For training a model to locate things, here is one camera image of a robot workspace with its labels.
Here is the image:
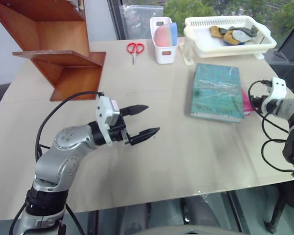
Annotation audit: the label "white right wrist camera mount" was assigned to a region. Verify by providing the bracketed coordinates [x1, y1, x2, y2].
[261, 76, 288, 114]

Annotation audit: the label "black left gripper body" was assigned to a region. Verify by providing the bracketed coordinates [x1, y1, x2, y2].
[108, 110, 132, 145]

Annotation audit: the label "clear plastic bag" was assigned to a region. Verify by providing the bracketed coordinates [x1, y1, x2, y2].
[119, 4, 165, 40]

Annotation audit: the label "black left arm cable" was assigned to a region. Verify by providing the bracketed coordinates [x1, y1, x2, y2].
[35, 91, 105, 163]

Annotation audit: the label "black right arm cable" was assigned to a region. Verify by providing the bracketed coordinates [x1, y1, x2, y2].
[248, 79, 294, 174]

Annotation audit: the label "wooden bookshelf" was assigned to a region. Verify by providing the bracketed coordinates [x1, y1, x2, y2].
[0, 0, 107, 102]

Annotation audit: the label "red handled scissors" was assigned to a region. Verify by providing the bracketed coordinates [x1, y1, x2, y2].
[126, 42, 145, 66]

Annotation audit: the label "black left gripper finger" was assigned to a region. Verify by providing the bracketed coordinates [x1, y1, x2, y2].
[127, 127, 161, 147]
[119, 104, 149, 118]

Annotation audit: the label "white plastic storage bin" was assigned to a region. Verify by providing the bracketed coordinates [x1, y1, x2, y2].
[149, 16, 179, 65]

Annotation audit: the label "pink object under book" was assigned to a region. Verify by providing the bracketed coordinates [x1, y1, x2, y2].
[240, 88, 255, 116]

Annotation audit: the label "pink flat pad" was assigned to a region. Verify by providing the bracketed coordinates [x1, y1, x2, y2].
[154, 24, 173, 47]

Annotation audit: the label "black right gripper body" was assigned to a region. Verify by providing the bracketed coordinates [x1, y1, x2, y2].
[249, 95, 267, 112]

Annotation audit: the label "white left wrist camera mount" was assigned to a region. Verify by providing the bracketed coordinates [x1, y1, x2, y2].
[95, 95, 121, 148]

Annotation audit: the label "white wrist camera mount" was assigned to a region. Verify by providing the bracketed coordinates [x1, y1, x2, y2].
[95, 95, 121, 148]
[261, 76, 288, 114]

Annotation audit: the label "white plastic basket tray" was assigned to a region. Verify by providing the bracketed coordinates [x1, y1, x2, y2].
[183, 15, 277, 60]

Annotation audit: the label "clear plastic container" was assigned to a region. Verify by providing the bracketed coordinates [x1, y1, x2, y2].
[178, 37, 196, 66]

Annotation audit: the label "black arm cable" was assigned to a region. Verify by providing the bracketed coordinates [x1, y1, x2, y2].
[35, 91, 105, 163]
[248, 79, 294, 174]

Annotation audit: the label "teal hardcover book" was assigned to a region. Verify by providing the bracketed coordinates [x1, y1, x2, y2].
[190, 63, 245, 123]

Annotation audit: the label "blue flat pad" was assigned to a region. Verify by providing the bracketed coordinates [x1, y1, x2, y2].
[169, 22, 178, 47]

